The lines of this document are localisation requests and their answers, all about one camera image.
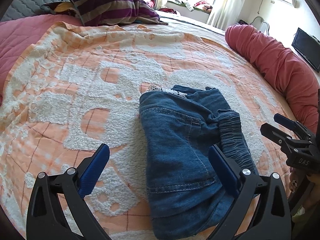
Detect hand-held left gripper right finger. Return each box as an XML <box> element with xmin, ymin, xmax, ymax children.
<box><xmin>209</xmin><ymin>145</ymin><xmax>292</xmax><ymax>240</ymax></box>

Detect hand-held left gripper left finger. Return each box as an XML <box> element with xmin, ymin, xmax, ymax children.
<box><xmin>26</xmin><ymin>144</ymin><xmax>110</xmax><ymax>240</ymax></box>

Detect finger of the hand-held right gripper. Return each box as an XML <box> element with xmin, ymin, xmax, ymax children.
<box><xmin>273</xmin><ymin>113</ymin><xmax>313</xmax><ymax>142</ymax></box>
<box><xmin>260</xmin><ymin>124</ymin><xmax>304</xmax><ymax>157</ymax></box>

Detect blue denim jeans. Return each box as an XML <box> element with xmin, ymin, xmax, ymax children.
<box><xmin>139</xmin><ymin>85</ymin><xmax>259</xmax><ymax>239</ymax></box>

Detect person's lime green clothing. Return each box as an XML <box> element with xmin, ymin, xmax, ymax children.
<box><xmin>290</xmin><ymin>200</ymin><xmax>310</xmax><ymax>224</ymax></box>

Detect red bolster pillow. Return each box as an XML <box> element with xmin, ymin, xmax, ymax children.
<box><xmin>225</xmin><ymin>24</ymin><xmax>320</xmax><ymax>133</ymax></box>

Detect black flat television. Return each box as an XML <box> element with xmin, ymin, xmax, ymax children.
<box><xmin>291</xmin><ymin>27</ymin><xmax>320</xmax><ymax>73</ymax></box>

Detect orange white fuzzy blanket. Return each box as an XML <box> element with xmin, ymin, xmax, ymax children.
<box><xmin>0</xmin><ymin>21</ymin><xmax>300</xmax><ymax>240</ymax></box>

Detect white curtain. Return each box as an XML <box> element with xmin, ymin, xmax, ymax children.
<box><xmin>206</xmin><ymin>0</ymin><xmax>250</xmax><ymax>28</ymax></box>

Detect grey bed sheet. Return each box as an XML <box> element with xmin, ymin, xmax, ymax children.
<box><xmin>156</xmin><ymin>8</ymin><xmax>227</xmax><ymax>36</ymax></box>

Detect clothes heap by window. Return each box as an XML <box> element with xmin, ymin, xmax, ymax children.
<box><xmin>167</xmin><ymin>0</ymin><xmax>216</xmax><ymax>13</ymax></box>

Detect pink quilted bedsheet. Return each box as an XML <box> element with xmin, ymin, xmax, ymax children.
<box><xmin>0</xmin><ymin>14</ymin><xmax>84</xmax><ymax>105</ymax></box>

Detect purple striped pillow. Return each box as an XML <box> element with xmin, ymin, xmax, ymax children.
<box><xmin>42</xmin><ymin>0</ymin><xmax>169</xmax><ymax>27</ymax></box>

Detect white wall cable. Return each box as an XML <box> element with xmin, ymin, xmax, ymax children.
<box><xmin>252</xmin><ymin>0</ymin><xmax>271</xmax><ymax>34</ymax></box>

